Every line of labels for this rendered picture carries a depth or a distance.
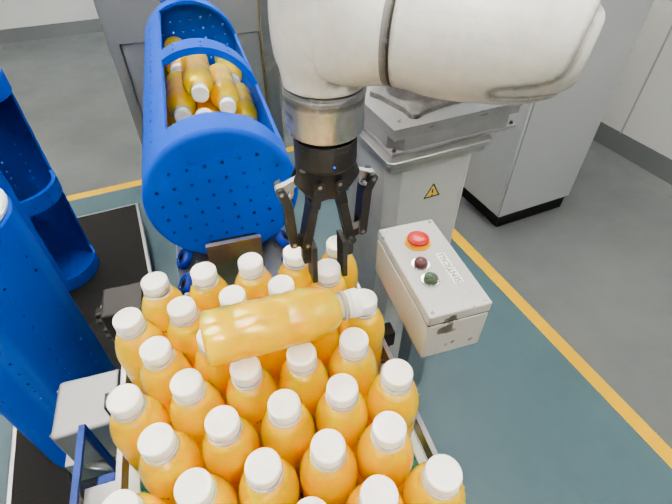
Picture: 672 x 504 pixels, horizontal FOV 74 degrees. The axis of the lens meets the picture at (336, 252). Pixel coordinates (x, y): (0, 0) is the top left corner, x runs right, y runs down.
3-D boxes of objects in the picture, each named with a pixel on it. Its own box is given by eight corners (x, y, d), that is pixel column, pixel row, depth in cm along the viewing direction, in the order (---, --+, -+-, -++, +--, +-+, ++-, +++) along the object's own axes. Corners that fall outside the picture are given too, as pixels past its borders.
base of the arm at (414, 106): (407, 74, 130) (409, 54, 127) (464, 101, 117) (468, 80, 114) (358, 89, 123) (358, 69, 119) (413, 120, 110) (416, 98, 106)
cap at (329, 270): (322, 288, 66) (322, 280, 65) (310, 271, 69) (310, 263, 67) (345, 279, 68) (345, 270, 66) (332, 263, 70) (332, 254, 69)
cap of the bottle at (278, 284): (269, 303, 66) (268, 295, 65) (268, 283, 69) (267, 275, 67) (296, 299, 66) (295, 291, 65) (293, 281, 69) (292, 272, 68)
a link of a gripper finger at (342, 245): (336, 229, 64) (341, 228, 65) (337, 263, 69) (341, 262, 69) (342, 243, 62) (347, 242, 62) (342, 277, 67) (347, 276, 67)
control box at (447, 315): (424, 259, 85) (432, 217, 78) (478, 343, 71) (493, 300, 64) (374, 270, 83) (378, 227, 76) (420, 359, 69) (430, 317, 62)
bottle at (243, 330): (209, 374, 52) (360, 334, 56) (196, 315, 51) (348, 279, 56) (211, 361, 58) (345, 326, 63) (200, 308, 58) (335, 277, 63)
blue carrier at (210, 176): (245, 78, 156) (225, -13, 136) (307, 236, 95) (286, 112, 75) (163, 95, 152) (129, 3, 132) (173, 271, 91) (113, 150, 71)
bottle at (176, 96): (166, 96, 120) (168, 128, 107) (163, 69, 115) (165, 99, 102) (194, 96, 122) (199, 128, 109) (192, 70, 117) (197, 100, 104)
